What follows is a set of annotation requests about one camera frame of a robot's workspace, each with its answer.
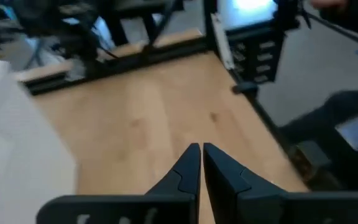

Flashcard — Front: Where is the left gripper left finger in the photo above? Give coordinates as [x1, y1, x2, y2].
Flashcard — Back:
[35, 142, 201, 224]

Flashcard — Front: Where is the bright white screen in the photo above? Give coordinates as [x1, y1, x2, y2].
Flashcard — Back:
[218, 0, 278, 30]

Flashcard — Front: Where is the black table edge clamp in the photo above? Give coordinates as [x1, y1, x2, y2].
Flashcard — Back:
[231, 81, 259, 95]

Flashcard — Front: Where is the black metal table frame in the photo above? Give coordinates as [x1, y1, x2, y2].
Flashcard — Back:
[20, 0, 291, 147]

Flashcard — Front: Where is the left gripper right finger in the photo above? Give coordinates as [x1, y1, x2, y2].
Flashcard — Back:
[203, 142, 358, 224]

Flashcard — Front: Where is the white label strip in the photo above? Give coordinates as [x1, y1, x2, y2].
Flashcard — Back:
[211, 14, 234, 70]

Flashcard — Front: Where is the white perforated plastic basket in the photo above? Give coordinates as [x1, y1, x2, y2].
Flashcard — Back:
[0, 60, 77, 224]

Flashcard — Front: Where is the person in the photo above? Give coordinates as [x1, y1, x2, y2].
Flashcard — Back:
[278, 0, 358, 190]

